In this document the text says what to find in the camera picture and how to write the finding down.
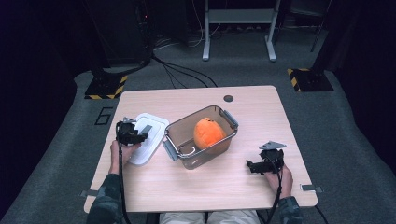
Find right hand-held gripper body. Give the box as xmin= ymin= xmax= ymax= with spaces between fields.
xmin=259 ymin=140 xmax=287 ymax=175

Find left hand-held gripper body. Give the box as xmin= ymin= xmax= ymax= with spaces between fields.
xmin=115 ymin=117 xmax=141 ymax=147

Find white plastic box lid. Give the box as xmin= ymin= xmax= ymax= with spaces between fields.
xmin=128 ymin=112 xmax=170 ymax=166

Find clear brown storage box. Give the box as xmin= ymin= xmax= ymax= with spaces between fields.
xmin=163 ymin=105 xmax=240 ymax=171

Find orange plush toy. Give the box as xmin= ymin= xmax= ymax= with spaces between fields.
xmin=193 ymin=117 xmax=227 ymax=150

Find person's left hand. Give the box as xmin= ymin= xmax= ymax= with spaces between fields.
xmin=109 ymin=139 xmax=142 ymax=175

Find person's right hand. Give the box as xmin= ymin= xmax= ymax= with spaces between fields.
xmin=264 ymin=163 xmax=294 ymax=200

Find striped black stand base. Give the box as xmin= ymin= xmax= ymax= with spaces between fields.
xmin=84 ymin=74 xmax=129 ymax=101
xmin=287 ymin=68 xmax=334 ymax=93

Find person's legs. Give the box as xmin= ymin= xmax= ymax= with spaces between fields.
xmin=159 ymin=209 xmax=261 ymax=224

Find dark equipment cabinet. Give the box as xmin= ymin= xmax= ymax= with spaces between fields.
xmin=102 ymin=0 xmax=154 ymax=67

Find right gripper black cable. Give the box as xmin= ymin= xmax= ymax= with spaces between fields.
xmin=265 ymin=157 xmax=285 ymax=224

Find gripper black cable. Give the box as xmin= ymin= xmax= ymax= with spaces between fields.
xmin=117 ymin=144 xmax=133 ymax=224
xmin=265 ymin=157 xmax=285 ymax=224

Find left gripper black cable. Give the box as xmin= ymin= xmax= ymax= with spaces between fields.
xmin=117 ymin=144 xmax=133 ymax=224

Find black floor cable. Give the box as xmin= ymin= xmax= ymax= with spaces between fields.
xmin=152 ymin=55 xmax=219 ymax=89
xmin=162 ymin=63 xmax=188 ymax=90

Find black cable under table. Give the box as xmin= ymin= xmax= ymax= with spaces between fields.
xmin=314 ymin=204 xmax=330 ymax=224

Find white metal desk frame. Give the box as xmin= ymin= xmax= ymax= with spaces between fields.
xmin=202 ymin=0 xmax=282 ymax=63

